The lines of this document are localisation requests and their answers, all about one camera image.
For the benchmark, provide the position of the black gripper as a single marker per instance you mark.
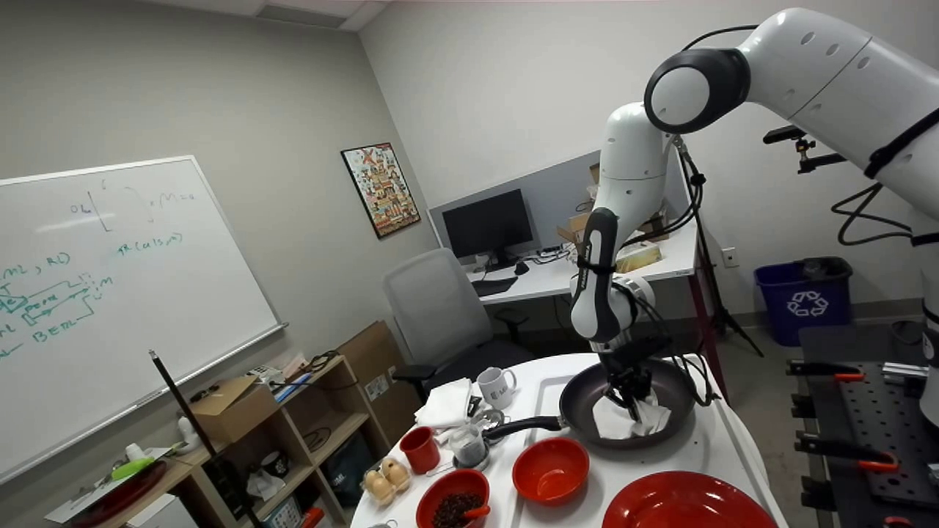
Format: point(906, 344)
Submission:
point(627, 370)

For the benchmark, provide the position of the white towel with red print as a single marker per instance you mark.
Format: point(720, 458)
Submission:
point(618, 426)

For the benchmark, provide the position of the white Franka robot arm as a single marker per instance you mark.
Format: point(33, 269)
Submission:
point(824, 69)

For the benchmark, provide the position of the black frying pan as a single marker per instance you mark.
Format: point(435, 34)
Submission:
point(677, 392)

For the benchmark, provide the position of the plain white folded towel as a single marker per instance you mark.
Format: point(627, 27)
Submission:
point(445, 404)

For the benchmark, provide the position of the empty red bowl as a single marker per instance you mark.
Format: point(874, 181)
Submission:
point(551, 470)

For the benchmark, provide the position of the red plate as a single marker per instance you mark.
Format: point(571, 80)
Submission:
point(690, 502)

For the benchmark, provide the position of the black tripod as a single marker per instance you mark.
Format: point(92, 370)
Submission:
point(720, 302)

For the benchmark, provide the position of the white mug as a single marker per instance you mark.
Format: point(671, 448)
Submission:
point(498, 386)

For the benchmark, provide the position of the light wooden block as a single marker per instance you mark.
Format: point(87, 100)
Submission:
point(640, 258)

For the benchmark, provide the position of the white office desk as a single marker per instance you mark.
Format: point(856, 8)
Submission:
point(548, 279)

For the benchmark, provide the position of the small metal cup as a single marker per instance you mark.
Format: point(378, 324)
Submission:
point(470, 448)

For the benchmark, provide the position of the orange spoon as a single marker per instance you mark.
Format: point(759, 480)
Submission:
point(476, 512)

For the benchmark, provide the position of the blue recycling bin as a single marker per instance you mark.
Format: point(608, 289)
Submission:
point(806, 302)

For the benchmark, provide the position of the red bowl with beans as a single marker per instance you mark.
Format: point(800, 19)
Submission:
point(454, 499)

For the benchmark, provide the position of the red cup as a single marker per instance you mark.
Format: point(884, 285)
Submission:
point(422, 454)

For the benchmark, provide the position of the grey office chair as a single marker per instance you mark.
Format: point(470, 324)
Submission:
point(429, 302)

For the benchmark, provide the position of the grey desk partition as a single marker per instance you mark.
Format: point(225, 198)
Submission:
point(558, 187)

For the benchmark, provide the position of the black computer monitor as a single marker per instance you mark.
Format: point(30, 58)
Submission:
point(488, 223)

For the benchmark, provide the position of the black perforated workbench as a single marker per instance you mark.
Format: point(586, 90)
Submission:
point(871, 429)

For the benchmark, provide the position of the beige bread rolls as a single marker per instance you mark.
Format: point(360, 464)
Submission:
point(387, 480)

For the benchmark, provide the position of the wooden shelf unit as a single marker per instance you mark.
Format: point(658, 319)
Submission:
point(313, 429)

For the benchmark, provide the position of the framed colourful poster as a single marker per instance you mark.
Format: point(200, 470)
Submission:
point(382, 191)

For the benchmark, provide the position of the small cardboard box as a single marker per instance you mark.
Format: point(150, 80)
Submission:
point(234, 410)

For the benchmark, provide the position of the black pole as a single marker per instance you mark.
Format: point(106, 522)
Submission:
point(191, 420)

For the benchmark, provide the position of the small white bottle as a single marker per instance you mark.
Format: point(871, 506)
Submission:
point(190, 433)

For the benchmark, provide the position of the green object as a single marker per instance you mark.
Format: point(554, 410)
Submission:
point(134, 468)

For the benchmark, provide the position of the whiteboard with green writing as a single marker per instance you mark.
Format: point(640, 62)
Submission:
point(118, 295)

